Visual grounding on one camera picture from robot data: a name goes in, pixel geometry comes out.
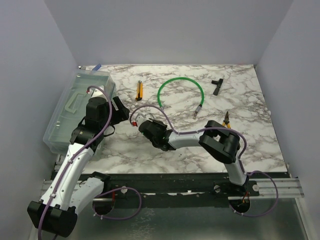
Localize green cable lock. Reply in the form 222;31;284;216
157;76;205;114

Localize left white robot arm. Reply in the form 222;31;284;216
27;96;130;239

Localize blue pen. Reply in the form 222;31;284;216
92;63;102;71

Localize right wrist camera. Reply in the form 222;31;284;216
131;116;147;127

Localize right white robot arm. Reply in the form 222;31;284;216
135;117;248;196

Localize yellow handled pliers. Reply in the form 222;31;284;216
222;111;231;129

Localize aluminium extrusion rail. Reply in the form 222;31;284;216
255;178;305;199

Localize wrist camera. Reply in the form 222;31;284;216
131;116;147;127
86;88;106;99

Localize yellow utility knife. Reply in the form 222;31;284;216
135;80;143;101

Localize clear plastic storage box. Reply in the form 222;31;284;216
43;69;117;155

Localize brass padlock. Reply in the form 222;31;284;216
135;112;155;122

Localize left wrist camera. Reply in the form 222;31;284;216
86;88;106;99

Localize black T-shaped tool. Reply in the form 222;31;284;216
211;78;224;96

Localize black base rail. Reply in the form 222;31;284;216
51;162;261;210

